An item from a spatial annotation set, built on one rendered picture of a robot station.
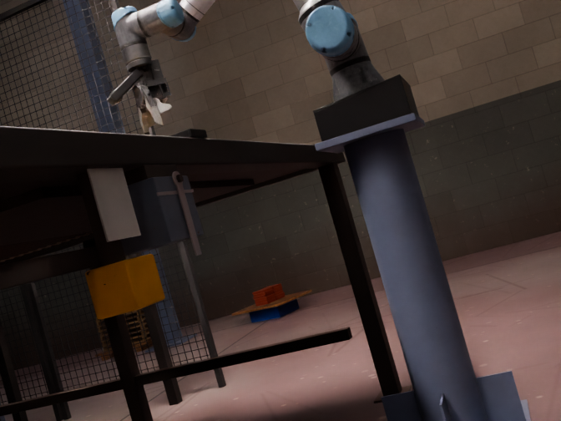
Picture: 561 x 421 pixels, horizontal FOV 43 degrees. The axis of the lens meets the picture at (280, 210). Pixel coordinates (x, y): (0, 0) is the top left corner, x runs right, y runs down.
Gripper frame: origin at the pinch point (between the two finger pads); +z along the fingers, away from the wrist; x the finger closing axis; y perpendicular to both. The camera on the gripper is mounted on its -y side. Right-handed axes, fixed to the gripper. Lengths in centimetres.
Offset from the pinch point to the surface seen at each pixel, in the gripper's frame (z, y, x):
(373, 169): 28, 45, -30
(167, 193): 23, -21, -65
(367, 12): -129, 333, 343
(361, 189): 32, 43, -25
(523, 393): 105, 83, -14
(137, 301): 40, -34, -78
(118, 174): 18, -29, -70
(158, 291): 39, -29, -73
